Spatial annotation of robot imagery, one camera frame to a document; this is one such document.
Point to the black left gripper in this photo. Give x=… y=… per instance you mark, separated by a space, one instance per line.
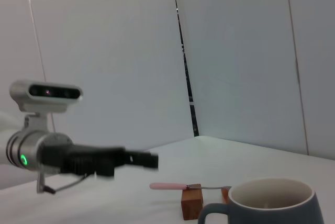
x=78 y=156

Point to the grey ceramic cup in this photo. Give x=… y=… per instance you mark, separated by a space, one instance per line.
x=274 y=213

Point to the brown wooden spoon rest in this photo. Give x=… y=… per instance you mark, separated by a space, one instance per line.
x=192 y=203

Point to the orange grooved wooden block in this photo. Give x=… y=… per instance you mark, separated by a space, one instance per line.
x=225 y=196

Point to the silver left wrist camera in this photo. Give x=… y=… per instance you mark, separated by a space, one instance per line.
x=47 y=95

